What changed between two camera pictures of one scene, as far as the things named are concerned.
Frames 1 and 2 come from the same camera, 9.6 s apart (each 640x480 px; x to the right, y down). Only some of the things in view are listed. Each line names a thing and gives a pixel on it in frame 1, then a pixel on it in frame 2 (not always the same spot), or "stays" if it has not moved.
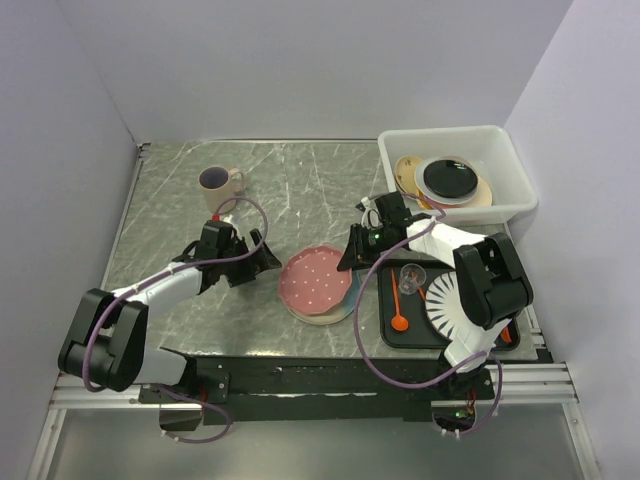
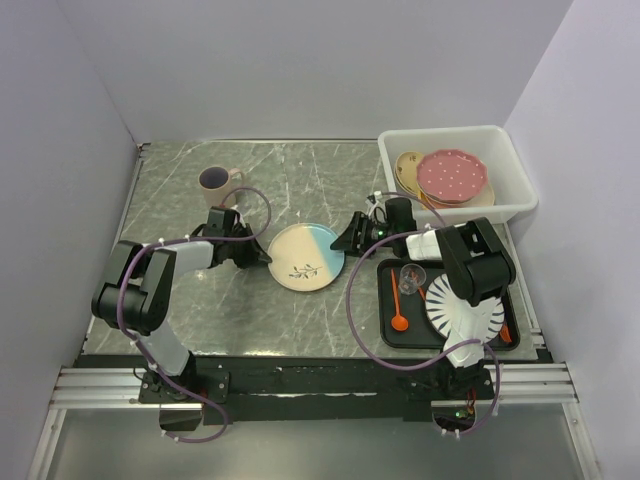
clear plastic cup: (412, 276) stays
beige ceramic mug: (220, 186) stays
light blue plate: (336, 315) -> (302, 258)
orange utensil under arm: (505, 334) stays
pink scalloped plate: (311, 283) -> (451, 175)
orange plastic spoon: (399, 322) stays
